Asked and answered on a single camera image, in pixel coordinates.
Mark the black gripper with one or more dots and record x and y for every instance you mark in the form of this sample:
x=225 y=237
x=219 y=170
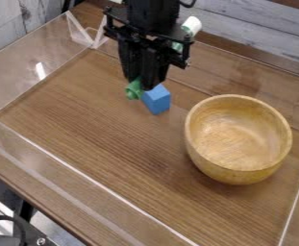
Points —
x=132 y=22

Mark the green and white marker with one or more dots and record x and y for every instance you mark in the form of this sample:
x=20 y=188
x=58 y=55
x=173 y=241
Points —
x=134 y=91

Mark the brown wooden bowl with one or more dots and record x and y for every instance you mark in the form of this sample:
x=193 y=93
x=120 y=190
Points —
x=237 y=138

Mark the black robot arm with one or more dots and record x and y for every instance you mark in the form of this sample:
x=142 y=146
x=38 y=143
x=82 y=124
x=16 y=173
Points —
x=150 y=37

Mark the blue rectangular block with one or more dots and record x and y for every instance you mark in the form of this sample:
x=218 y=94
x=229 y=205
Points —
x=156 y=99

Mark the clear acrylic corner bracket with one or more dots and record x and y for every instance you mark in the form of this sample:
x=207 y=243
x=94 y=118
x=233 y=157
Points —
x=86 y=36

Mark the black metal frame piece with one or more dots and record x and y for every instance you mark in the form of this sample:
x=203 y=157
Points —
x=35 y=237

